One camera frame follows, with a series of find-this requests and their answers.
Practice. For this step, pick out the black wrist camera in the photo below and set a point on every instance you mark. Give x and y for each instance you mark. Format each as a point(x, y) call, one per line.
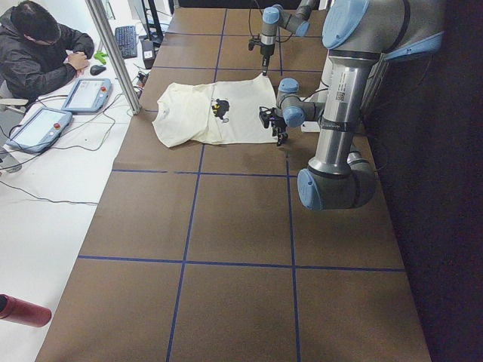
point(253, 42)
point(266, 116)

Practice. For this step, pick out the green plastic object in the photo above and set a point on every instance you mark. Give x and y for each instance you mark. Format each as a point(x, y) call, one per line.
point(101, 57)

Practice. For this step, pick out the blue teach pendant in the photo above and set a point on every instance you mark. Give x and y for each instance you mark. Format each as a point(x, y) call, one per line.
point(40, 131)
point(88, 95)

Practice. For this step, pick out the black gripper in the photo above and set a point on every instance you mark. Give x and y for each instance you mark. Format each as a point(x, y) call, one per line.
point(266, 50)
point(278, 124)

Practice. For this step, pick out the black box white label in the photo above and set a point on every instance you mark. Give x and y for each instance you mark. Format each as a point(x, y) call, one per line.
point(148, 53)

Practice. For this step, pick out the cream long-sleeve cat shirt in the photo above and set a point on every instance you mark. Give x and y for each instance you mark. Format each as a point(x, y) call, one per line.
point(223, 112)

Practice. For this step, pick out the far blue teach pendant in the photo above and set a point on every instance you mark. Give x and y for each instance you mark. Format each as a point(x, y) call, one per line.
point(88, 95)

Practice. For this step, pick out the person in black jacket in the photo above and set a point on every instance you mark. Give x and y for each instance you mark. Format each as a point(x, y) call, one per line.
point(38, 54)

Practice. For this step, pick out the aluminium frame post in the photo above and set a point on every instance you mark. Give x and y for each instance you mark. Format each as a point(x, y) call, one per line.
point(104, 29)

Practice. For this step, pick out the black computer mouse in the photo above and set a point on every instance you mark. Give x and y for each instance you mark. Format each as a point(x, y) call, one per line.
point(97, 69)

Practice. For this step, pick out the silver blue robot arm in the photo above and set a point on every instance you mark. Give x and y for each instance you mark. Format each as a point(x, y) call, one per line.
point(275, 18)
point(356, 34)

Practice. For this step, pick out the black keyboard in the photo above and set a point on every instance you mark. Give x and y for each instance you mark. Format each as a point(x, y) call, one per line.
point(126, 39)

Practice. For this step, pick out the small orange electronics box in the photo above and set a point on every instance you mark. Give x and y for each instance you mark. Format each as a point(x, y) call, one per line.
point(142, 79)

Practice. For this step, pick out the red bottle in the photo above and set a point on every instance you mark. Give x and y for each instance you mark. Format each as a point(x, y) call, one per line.
point(22, 312)

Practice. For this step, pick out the near blue teach pendant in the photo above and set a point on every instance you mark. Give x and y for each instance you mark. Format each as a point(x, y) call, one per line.
point(40, 131)

